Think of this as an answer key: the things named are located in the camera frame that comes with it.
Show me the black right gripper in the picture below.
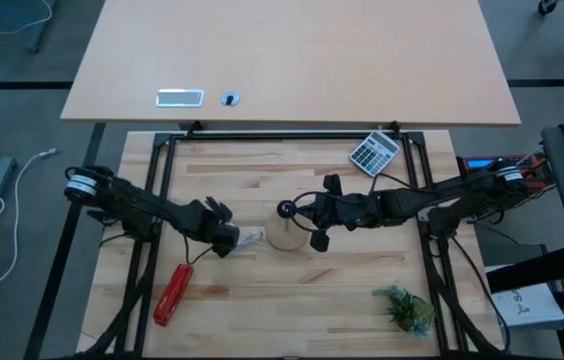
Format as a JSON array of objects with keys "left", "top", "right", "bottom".
[{"left": 292, "top": 174, "right": 383, "bottom": 253}]

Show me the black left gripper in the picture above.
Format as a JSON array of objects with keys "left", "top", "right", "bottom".
[{"left": 181, "top": 197, "right": 241, "bottom": 258}]

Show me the wooden base table lamp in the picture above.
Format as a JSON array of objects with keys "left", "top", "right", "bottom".
[{"left": 264, "top": 199, "right": 310, "bottom": 252}]

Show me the clear lamp cable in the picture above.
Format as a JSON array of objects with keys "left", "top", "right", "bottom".
[{"left": 234, "top": 228, "right": 266, "bottom": 249}]

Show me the red stapler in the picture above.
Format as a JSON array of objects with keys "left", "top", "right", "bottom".
[{"left": 152, "top": 263, "right": 195, "bottom": 328}]

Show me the grey desk calculator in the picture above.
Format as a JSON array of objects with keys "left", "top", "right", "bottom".
[{"left": 348, "top": 129, "right": 402, "bottom": 178}]

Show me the silver rectangular desk plate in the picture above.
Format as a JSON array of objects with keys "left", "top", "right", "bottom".
[{"left": 155, "top": 88, "right": 205, "bottom": 109}]

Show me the small green potted plant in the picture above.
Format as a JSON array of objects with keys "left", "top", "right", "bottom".
[{"left": 371, "top": 284, "right": 436, "bottom": 339}]

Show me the large beige desk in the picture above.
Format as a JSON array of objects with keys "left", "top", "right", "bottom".
[{"left": 59, "top": 0, "right": 522, "bottom": 126}]

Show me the red power supply unit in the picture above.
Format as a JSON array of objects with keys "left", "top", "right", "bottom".
[{"left": 456, "top": 154, "right": 548, "bottom": 191}]

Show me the white paper bag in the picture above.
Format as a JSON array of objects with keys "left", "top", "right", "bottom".
[{"left": 489, "top": 282, "right": 564, "bottom": 329}]

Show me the black aluminium frame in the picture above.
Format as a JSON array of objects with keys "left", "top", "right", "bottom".
[{"left": 61, "top": 121, "right": 511, "bottom": 360}]

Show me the white floor cable with plug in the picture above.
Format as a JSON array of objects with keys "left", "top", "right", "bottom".
[{"left": 0, "top": 147, "right": 59, "bottom": 304}]

